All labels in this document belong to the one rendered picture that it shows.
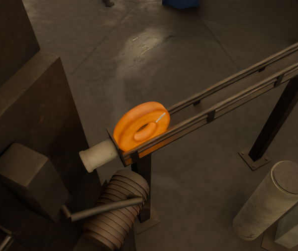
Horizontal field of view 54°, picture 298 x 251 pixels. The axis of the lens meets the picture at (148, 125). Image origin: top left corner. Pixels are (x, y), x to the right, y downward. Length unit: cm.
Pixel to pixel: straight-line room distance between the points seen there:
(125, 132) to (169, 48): 144
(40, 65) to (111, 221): 45
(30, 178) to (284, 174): 72
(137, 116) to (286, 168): 52
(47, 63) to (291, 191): 76
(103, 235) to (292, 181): 58
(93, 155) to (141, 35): 155
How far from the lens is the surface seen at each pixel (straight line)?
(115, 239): 85
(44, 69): 70
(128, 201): 82
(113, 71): 193
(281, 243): 145
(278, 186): 97
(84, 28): 231
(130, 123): 69
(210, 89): 87
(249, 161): 159
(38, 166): 64
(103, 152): 74
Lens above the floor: 133
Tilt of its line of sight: 55 degrees down
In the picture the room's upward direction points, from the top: straight up
